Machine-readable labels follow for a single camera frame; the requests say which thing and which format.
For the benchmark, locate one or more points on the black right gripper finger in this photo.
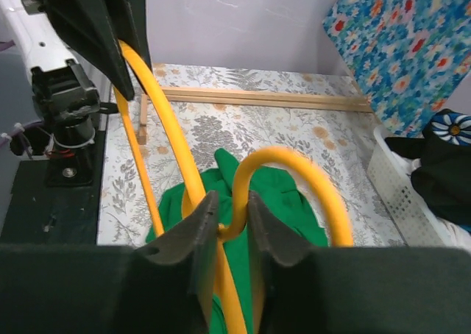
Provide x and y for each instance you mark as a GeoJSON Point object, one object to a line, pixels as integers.
{"type": "Point", "coordinates": [136, 36]}
{"type": "Point", "coordinates": [301, 288]}
{"type": "Point", "coordinates": [93, 28]}
{"type": "Point", "coordinates": [165, 286]}

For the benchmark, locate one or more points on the yellow hanger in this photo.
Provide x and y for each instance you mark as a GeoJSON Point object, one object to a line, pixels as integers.
{"type": "Point", "coordinates": [224, 286]}

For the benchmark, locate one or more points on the black t-shirt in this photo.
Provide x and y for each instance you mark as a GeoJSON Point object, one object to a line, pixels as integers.
{"type": "Point", "coordinates": [443, 177]}

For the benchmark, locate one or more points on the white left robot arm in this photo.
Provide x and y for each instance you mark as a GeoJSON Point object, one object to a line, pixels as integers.
{"type": "Point", "coordinates": [54, 38]}

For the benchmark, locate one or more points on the left wooden clothes rack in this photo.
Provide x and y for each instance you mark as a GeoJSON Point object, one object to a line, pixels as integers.
{"type": "Point", "coordinates": [268, 99]}

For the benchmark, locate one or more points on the white perforated plastic basket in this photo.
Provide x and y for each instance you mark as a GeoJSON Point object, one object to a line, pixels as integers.
{"type": "Point", "coordinates": [415, 222]}

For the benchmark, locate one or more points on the floral patterned table mat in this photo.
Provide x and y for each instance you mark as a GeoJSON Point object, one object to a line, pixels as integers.
{"type": "Point", "coordinates": [340, 142]}

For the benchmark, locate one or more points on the blue floral garment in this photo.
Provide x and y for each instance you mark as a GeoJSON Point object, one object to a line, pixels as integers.
{"type": "Point", "coordinates": [406, 56]}

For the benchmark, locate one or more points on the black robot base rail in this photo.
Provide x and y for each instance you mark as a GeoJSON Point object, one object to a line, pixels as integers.
{"type": "Point", "coordinates": [55, 196]}

